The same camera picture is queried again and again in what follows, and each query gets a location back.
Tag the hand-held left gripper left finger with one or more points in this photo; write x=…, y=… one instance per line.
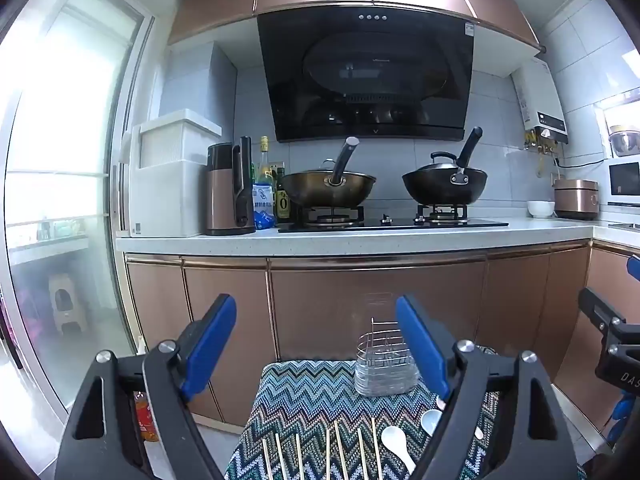
x=210, y=345

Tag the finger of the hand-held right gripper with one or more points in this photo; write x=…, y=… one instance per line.
x=597, y=307
x=635, y=270

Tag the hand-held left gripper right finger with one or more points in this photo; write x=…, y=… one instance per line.
x=422, y=345

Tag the clear cutlery holder with rack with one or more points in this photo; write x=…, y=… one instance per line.
x=382, y=370

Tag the row of wooden chopsticks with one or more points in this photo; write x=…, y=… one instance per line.
x=341, y=455

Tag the person's right hand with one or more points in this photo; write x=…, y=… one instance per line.
x=624, y=412

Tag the white microwave oven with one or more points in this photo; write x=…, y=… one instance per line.
x=625, y=180

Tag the bronze rice cooker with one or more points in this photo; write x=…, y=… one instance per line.
x=576, y=199

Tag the red label cooking oil bottle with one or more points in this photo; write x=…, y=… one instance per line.
x=146, y=417

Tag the bronze lower kitchen cabinet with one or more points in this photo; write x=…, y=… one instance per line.
x=330, y=305

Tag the zigzag patterned cloth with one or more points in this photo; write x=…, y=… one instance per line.
x=310, y=395

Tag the white bowl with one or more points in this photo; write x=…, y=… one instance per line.
x=541, y=209

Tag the black gas stove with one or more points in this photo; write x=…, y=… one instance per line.
x=390, y=225

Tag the blue and white packet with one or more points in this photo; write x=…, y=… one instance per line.
x=263, y=207

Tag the beige plastic stool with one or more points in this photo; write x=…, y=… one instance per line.
x=65, y=305

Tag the dark bottle with yellow label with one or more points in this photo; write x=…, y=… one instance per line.
x=283, y=202

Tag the white ribbed storage bin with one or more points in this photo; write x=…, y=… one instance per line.
x=167, y=180

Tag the dark pot lid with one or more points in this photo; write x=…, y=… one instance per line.
x=435, y=162

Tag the yellow cap oil bottle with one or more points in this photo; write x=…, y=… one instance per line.
x=264, y=160

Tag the white water heater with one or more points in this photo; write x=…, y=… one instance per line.
x=542, y=95

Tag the sliding glass door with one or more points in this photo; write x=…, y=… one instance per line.
x=60, y=135

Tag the black range hood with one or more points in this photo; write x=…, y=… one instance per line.
x=367, y=75

